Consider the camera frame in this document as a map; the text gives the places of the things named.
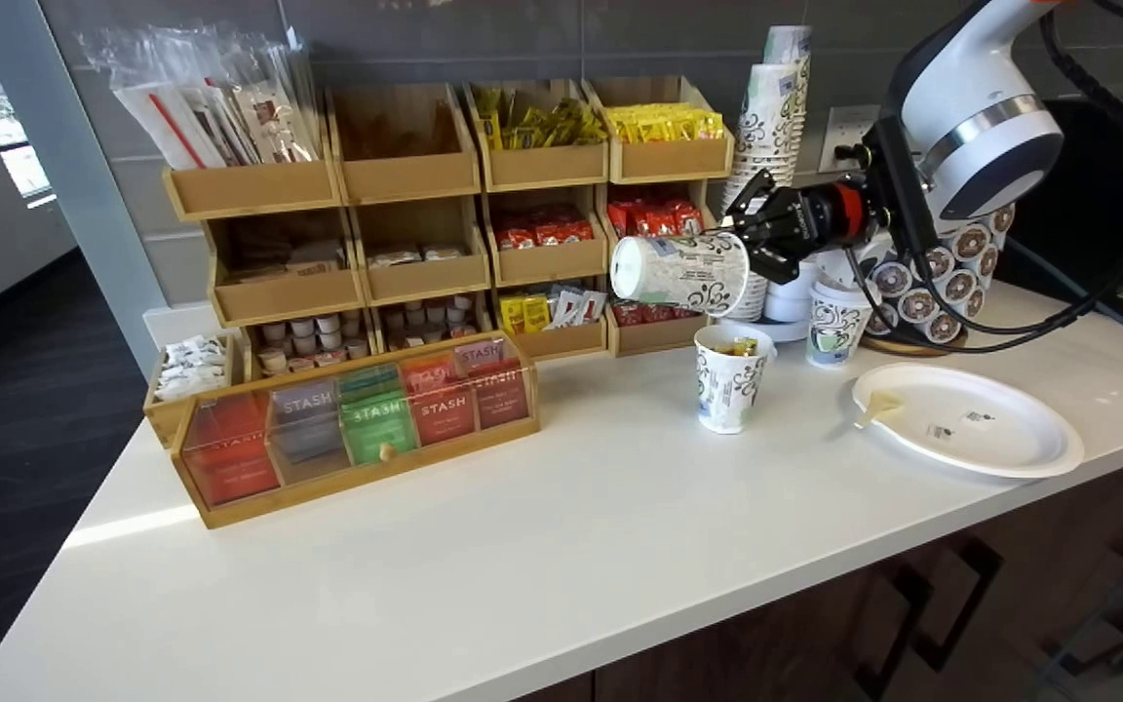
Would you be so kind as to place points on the red packets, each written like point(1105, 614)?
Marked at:
point(652, 216)

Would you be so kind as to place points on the clear bag of packets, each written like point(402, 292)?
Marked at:
point(218, 104)

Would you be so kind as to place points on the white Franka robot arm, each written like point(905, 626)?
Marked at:
point(975, 117)

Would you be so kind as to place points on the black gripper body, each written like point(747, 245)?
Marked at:
point(814, 220)

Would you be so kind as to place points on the open patterned paper cup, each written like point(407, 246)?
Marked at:
point(726, 386)

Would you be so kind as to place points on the tall stack of paper cups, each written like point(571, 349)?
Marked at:
point(790, 41)
point(760, 124)

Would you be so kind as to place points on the stack of white lids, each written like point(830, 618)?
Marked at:
point(790, 301)

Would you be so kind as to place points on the yellow sweetener packets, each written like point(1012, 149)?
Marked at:
point(665, 124)

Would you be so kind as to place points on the patterned paper cup with contents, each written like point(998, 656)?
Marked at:
point(678, 275)

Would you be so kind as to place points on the wooden tea bag box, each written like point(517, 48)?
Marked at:
point(354, 422)

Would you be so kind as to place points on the wooden bin organizer rack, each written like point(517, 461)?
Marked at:
point(407, 177)

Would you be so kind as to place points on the white paper plate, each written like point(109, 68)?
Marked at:
point(975, 422)

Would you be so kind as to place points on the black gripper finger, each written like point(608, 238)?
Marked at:
point(769, 268)
point(747, 195)

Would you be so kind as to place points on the green and yellow packets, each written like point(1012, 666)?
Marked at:
point(545, 124)

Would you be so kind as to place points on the white wall power outlet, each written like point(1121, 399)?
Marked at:
point(845, 129)

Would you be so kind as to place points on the paper cup with white lid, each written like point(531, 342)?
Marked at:
point(836, 329)

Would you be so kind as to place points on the black coffee machine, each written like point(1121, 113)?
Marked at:
point(1111, 195)

